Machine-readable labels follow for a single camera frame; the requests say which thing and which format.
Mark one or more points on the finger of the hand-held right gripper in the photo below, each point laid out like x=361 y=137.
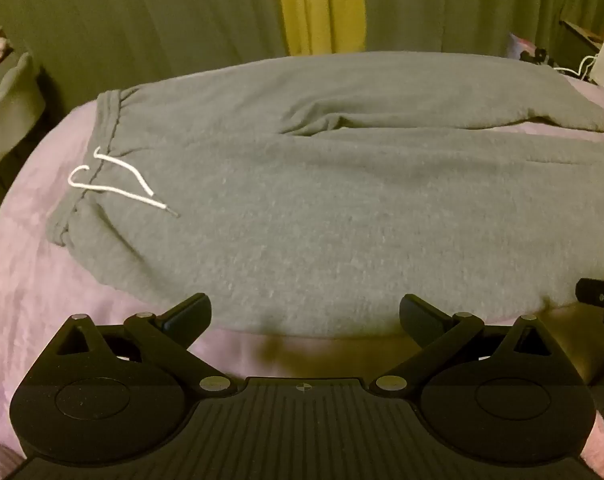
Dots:
x=599 y=292

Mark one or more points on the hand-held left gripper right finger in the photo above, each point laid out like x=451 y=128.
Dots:
x=424 y=316

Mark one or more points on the black desk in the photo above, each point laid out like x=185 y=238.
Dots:
x=579 y=35

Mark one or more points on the grey sweatpants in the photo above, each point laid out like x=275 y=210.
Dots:
x=332 y=185

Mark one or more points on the pink blanket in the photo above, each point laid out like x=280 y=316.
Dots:
x=36 y=285

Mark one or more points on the grey hanging cloth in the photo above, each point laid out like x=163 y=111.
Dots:
x=9 y=115

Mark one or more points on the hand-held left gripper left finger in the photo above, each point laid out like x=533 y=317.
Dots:
x=184 y=312

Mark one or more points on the yellow curtain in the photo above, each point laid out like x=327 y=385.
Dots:
x=319 y=5

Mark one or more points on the green curtain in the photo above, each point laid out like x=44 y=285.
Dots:
x=131 y=15

